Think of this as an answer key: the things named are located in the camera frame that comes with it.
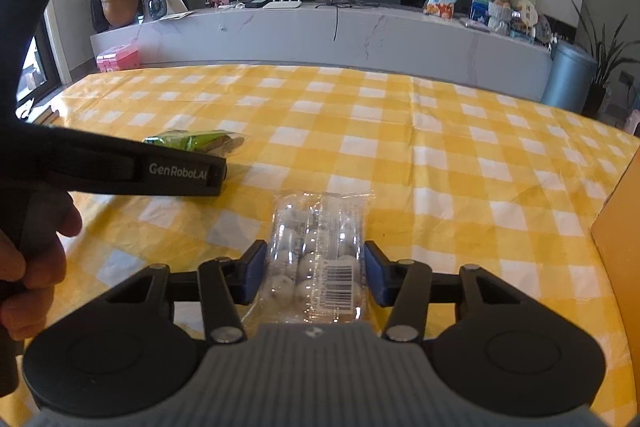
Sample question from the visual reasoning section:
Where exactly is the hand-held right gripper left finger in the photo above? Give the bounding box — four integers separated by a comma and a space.
106, 239, 267, 344

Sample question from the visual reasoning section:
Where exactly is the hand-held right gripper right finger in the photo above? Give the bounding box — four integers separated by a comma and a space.
364, 240, 527, 343

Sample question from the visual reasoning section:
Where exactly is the clear packet of white balls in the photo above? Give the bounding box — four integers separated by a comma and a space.
259, 190, 377, 327

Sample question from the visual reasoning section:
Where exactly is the green snack packet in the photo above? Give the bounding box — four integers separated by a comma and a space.
142, 129, 249, 158

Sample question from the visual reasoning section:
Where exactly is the yellow cardboard box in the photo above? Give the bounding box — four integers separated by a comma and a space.
590, 166, 640, 427

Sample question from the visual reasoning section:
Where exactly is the person's left hand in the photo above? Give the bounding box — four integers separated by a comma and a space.
0, 188, 84, 343

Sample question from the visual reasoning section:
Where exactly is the pink box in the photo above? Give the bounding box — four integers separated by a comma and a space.
95, 44, 142, 74

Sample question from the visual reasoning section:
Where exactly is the yellow checked tablecloth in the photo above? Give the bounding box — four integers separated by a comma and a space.
15, 63, 640, 427

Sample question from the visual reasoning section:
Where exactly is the brown round vase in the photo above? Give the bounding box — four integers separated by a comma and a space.
101, 0, 141, 28

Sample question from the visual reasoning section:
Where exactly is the white marble console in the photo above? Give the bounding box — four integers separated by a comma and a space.
89, 2, 554, 104

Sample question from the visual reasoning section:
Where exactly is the grey metal bin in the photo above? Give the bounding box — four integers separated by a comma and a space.
540, 39, 599, 114

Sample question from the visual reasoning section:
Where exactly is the potted plant with long leaves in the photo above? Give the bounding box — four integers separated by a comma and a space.
571, 0, 640, 118

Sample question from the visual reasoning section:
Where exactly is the green printed box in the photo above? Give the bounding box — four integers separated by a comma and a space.
469, 0, 539, 38

